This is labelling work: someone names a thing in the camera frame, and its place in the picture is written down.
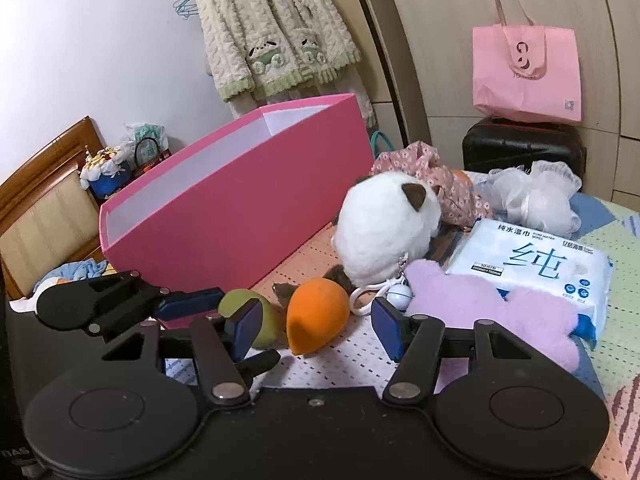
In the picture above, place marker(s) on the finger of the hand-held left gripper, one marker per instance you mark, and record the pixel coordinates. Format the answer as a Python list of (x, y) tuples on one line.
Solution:
[(192, 302), (262, 360)]

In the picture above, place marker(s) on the pink floral cloth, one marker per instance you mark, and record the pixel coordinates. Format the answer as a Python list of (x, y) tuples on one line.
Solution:
[(450, 185)]

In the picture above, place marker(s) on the wooden padded headboard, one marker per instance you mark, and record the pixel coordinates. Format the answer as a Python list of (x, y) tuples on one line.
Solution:
[(45, 200)]

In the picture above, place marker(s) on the white plush cat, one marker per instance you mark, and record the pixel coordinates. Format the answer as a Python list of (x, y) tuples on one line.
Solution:
[(387, 230)]

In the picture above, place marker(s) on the beige wardrobe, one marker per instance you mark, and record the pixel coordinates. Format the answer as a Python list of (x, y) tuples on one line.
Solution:
[(440, 60)]

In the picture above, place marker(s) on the pink tote bag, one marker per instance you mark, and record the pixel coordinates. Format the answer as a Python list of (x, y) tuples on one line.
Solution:
[(527, 72)]

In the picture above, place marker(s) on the blue towel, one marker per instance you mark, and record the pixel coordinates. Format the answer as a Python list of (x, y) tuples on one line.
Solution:
[(77, 270)]

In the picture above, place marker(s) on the flower bouquet in blue pot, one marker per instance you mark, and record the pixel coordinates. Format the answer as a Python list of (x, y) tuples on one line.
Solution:
[(105, 170)]

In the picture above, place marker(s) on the black suitcase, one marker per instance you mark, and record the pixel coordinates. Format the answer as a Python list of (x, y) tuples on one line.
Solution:
[(520, 147)]

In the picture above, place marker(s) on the teal bag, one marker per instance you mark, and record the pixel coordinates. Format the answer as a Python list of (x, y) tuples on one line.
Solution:
[(380, 142)]

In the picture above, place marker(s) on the white wet wipes pack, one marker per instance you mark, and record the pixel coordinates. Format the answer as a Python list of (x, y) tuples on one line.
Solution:
[(535, 265)]

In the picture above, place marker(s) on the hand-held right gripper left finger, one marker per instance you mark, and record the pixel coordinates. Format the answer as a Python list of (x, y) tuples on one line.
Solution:
[(246, 324)]

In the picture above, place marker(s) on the pink cardboard storage box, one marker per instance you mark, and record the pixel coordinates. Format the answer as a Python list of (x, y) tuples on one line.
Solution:
[(240, 195)]

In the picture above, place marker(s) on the green makeup sponge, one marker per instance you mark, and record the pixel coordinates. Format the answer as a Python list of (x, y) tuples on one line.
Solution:
[(267, 327)]

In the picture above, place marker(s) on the purple plush toy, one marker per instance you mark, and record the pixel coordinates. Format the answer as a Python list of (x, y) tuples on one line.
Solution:
[(492, 310)]

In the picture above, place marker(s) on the orange makeup sponge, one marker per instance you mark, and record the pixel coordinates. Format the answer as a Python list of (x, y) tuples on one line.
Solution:
[(315, 317)]

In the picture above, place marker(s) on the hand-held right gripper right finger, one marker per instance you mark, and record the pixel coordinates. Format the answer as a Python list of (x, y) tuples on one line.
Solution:
[(388, 327)]

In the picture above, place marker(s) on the blue clothes hangers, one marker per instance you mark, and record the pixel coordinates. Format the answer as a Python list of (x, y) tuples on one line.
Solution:
[(186, 6)]

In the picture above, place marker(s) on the cream fleece jacket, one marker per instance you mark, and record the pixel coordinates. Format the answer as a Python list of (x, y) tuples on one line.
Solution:
[(270, 30)]

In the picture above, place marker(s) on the white mesh bath pouf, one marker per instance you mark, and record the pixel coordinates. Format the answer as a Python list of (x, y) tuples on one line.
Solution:
[(537, 195)]

